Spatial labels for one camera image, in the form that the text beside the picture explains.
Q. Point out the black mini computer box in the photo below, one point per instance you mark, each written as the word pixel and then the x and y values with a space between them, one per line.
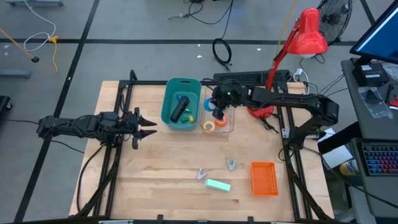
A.
pixel 370 74

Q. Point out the computer monitor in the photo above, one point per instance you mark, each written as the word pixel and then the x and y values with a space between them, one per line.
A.
pixel 379 40

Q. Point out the yellow and white bottle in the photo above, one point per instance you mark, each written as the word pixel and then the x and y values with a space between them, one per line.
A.
pixel 348 168

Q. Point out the black floor stand foot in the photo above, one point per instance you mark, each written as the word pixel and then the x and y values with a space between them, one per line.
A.
pixel 3 104

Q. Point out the red desk lamp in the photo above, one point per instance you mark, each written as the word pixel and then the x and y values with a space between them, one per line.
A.
pixel 308 34

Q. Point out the clear plastic bag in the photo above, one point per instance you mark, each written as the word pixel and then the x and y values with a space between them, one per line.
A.
pixel 374 104

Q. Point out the orange plastic basket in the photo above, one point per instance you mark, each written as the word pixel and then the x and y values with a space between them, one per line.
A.
pixel 264 179

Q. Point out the teal plastic bin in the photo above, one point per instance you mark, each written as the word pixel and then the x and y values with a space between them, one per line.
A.
pixel 169 88

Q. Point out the white paper sheet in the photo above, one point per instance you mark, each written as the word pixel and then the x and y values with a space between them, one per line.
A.
pixel 337 157

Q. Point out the mint green stapler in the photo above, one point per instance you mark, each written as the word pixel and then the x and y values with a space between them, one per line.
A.
pixel 217 185

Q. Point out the backlit black keyboard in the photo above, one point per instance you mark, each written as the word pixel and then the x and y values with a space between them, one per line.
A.
pixel 381 160

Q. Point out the blue tape roll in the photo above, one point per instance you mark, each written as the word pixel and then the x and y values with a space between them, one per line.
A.
pixel 205 104

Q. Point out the black stapler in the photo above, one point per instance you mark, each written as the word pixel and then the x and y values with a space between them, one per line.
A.
pixel 179 109

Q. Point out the yellow mini stapler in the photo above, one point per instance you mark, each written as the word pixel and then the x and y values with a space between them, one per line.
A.
pixel 191 119

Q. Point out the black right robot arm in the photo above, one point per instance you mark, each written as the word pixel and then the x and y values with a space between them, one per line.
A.
pixel 289 99

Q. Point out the red tool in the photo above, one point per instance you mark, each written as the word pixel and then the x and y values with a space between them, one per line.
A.
pixel 394 102

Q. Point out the black floor fan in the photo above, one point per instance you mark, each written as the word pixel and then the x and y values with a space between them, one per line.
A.
pixel 334 18

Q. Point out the orange tape roll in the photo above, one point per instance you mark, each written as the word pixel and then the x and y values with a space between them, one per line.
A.
pixel 223 123

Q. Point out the yellow tape roll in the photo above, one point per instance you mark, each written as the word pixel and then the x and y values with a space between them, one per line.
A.
pixel 205 125

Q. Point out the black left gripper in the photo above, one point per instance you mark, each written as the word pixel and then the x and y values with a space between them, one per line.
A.
pixel 128 126

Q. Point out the clear plastic bin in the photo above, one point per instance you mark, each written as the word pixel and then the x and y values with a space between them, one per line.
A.
pixel 230 123

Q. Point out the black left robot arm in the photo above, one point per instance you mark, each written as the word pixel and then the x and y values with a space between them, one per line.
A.
pixel 77 127

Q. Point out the grey desk foot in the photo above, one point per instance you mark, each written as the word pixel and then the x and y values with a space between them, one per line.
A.
pixel 34 3
pixel 14 74

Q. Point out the grey-blue staple remover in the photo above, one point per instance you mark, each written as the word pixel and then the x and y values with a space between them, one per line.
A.
pixel 231 166

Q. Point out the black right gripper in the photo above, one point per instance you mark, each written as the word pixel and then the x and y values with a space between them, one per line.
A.
pixel 230 95

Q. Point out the blue mini stapler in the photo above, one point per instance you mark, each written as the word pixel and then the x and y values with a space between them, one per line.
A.
pixel 179 97

